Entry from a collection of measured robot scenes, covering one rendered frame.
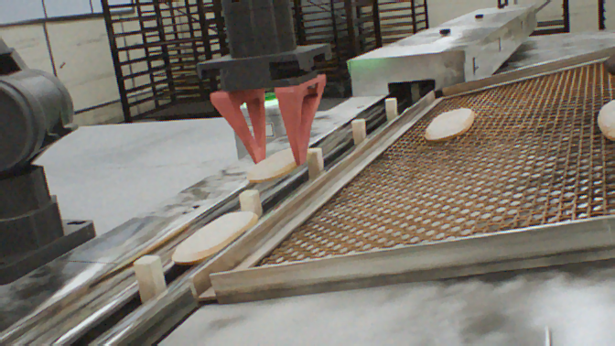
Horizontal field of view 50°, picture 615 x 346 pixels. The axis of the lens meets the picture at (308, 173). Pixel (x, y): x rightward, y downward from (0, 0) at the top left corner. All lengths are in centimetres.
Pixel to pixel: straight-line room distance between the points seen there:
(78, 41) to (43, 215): 635
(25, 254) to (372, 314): 43
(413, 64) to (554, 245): 77
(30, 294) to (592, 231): 33
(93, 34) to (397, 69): 624
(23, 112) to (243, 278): 33
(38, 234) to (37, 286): 18
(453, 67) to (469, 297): 77
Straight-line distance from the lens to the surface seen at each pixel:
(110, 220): 73
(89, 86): 699
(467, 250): 25
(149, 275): 43
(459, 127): 52
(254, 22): 55
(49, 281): 46
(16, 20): 642
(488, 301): 23
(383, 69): 102
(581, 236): 25
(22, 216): 63
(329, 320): 25
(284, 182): 64
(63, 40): 682
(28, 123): 58
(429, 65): 100
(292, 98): 54
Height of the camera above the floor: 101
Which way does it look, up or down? 14 degrees down
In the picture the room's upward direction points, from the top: 8 degrees counter-clockwise
